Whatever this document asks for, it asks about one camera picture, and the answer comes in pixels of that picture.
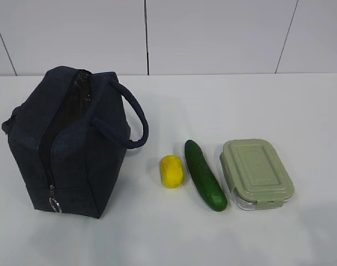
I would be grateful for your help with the yellow lemon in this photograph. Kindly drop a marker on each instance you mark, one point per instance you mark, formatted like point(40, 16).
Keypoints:
point(171, 171)

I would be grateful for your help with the navy blue lunch bag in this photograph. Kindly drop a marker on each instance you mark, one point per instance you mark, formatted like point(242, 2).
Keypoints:
point(69, 139)

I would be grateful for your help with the green cucumber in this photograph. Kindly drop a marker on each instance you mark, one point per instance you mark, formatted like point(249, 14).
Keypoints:
point(203, 178)

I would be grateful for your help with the glass container green lid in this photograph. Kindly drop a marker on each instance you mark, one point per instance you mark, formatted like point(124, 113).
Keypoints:
point(255, 175)

